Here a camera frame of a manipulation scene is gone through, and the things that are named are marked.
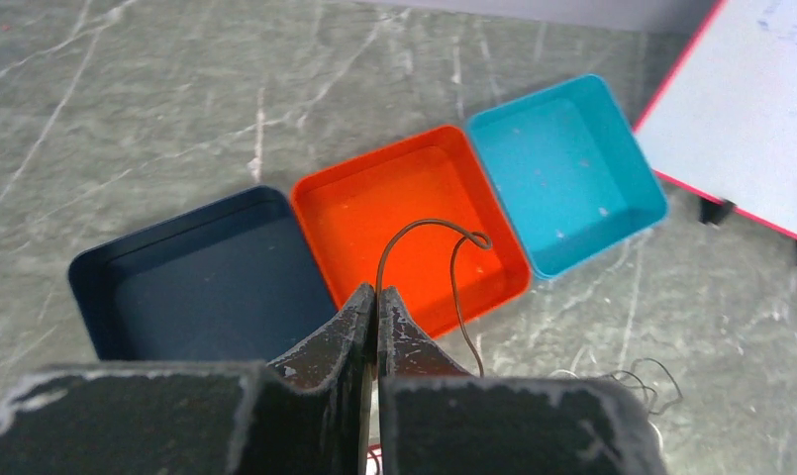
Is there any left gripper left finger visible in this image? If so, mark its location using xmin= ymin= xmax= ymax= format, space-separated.
xmin=0 ymin=284 xmax=375 ymax=474

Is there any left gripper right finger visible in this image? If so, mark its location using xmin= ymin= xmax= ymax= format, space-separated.
xmin=377 ymin=287 xmax=666 ymax=474

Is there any brown cable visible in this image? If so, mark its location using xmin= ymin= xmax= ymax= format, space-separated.
xmin=374 ymin=218 xmax=494 ymax=380

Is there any dark navy square tray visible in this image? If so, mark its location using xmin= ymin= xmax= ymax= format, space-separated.
xmin=68 ymin=186 xmax=337 ymax=361

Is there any orange square tray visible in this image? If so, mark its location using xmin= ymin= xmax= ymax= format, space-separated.
xmin=290 ymin=126 xmax=532 ymax=337

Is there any teal square tray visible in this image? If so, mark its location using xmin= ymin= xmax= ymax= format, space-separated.
xmin=465 ymin=74 xmax=668 ymax=280

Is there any pink framed whiteboard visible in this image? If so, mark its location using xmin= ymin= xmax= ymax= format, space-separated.
xmin=635 ymin=1 xmax=797 ymax=253

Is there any black cable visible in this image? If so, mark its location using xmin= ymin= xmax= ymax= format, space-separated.
xmin=548 ymin=356 xmax=684 ymax=418

